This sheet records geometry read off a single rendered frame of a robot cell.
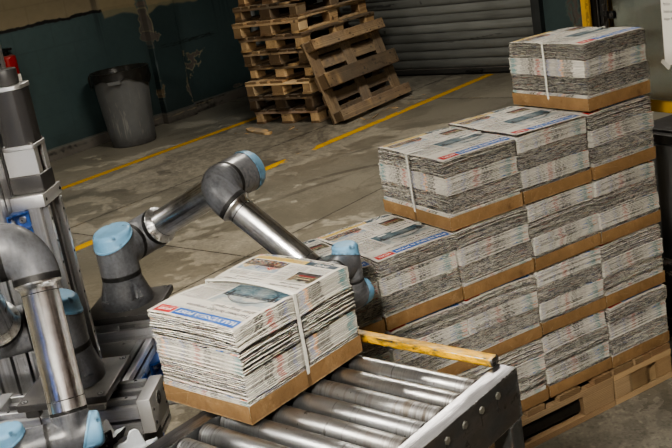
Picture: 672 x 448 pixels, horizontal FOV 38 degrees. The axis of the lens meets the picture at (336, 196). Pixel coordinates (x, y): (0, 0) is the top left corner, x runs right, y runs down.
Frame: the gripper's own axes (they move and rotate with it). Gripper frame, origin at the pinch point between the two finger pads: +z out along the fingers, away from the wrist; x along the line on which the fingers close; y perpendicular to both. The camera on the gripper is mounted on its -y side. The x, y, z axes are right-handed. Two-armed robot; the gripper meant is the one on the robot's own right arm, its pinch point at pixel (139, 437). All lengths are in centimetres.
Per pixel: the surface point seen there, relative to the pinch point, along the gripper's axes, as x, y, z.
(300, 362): -26.5, 10.0, 27.5
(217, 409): -16.4, 5.2, 10.0
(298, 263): -16, 27, 43
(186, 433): -14.3, 3.0, 2.2
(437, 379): -51, 3, 44
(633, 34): -35, 53, 196
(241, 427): -22.0, 1.6, 10.9
